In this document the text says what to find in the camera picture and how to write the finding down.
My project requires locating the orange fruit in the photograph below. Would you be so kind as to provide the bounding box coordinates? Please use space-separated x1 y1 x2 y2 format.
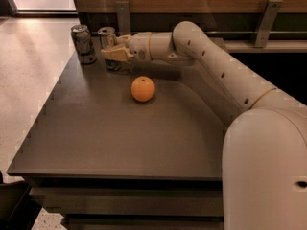
131 76 155 103

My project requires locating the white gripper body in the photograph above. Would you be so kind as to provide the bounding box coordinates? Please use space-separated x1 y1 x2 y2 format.
128 32 174 62

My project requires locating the redbull can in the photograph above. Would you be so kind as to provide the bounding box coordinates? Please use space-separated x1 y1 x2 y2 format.
98 27 133 71

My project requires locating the wooden wall shelf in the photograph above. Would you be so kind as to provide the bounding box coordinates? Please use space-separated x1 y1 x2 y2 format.
210 37 307 54

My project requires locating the grey cabinet table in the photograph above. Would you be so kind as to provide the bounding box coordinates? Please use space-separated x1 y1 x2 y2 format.
7 36 244 230

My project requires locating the right metal wall bracket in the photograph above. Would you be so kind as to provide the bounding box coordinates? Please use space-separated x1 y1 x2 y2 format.
253 0 283 48

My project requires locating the left metal wall bracket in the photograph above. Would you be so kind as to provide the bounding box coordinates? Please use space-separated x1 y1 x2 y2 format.
115 0 131 35

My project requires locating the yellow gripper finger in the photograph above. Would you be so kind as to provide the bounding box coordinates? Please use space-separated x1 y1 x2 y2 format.
101 45 134 62
116 34 132 45

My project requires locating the dark object bottom left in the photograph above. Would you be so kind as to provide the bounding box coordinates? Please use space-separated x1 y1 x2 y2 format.
0 171 41 230

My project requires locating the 7up can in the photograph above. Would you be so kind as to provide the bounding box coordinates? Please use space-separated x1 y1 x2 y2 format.
71 24 97 65

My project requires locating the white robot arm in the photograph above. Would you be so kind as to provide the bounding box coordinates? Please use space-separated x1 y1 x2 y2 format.
101 21 307 230

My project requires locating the metal wall bracket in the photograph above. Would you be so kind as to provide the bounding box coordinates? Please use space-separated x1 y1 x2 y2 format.
115 0 131 35
253 0 283 48

